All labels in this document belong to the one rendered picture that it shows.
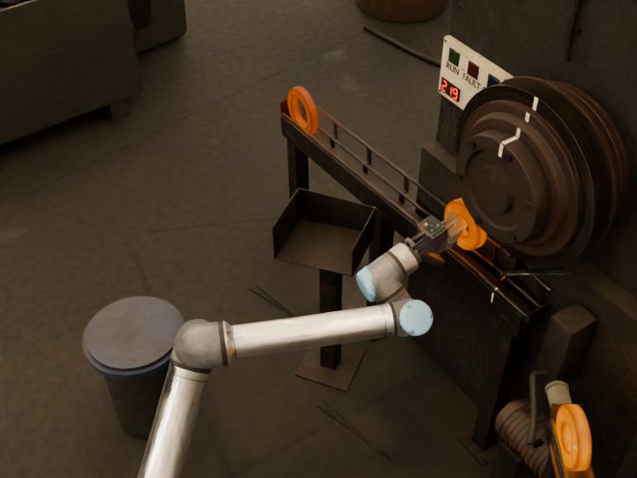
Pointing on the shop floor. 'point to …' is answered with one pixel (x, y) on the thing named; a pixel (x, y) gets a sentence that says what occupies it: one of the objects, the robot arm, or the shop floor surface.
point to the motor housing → (535, 460)
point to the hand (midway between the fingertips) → (465, 219)
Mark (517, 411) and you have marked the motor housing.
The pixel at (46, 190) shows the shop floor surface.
